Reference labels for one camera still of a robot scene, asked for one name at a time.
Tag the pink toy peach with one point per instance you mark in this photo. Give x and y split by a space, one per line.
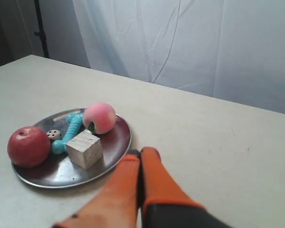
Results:
99 118

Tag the white backdrop cloth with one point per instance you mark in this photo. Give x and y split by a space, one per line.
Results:
228 49

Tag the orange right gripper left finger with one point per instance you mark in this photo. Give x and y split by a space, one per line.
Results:
116 204

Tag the round metal plate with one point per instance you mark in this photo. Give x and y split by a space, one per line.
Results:
58 172

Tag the small wooden dice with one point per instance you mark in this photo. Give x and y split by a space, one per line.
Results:
54 134

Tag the teal rubber bone toy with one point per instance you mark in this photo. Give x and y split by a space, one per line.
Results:
75 122

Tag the wooden cube block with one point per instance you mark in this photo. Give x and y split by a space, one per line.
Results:
85 149

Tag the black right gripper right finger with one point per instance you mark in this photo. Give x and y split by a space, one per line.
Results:
165 204

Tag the red toy apple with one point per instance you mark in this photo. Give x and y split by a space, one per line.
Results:
28 147

